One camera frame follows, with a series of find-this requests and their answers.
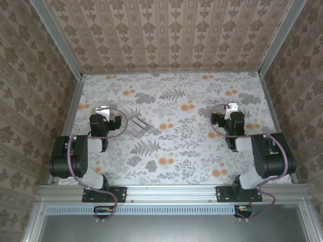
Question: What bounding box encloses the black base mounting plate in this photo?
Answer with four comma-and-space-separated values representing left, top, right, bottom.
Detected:
216, 186, 263, 204
82, 186, 127, 204

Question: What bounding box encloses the long aluminium profile beam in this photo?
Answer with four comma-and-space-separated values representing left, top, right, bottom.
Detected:
37, 183, 311, 202

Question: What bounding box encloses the slotted grey cable duct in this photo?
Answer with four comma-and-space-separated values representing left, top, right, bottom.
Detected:
46, 204, 253, 216

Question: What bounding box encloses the aluminium table edge rail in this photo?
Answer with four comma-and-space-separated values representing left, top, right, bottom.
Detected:
259, 73, 300, 184
47, 75, 85, 186

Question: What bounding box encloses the floral patterned table cover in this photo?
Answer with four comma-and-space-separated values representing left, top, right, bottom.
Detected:
54, 72, 293, 186

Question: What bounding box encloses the small connector board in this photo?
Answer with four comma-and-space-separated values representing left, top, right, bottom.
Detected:
93, 205, 117, 219
234, 205, 253, 219

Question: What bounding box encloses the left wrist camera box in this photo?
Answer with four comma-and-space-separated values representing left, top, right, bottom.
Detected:
95, 105, 111, 120

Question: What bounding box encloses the aluminium frame post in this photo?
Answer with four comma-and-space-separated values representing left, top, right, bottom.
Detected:
29, 0, 84, 79
257, 0, 307, 76

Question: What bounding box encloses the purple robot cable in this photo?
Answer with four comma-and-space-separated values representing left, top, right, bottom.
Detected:
67, 108, 127, 224
210, 103, 291, 222

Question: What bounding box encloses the grey sheet metal panel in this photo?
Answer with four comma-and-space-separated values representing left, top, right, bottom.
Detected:
37, 214, 312, 242

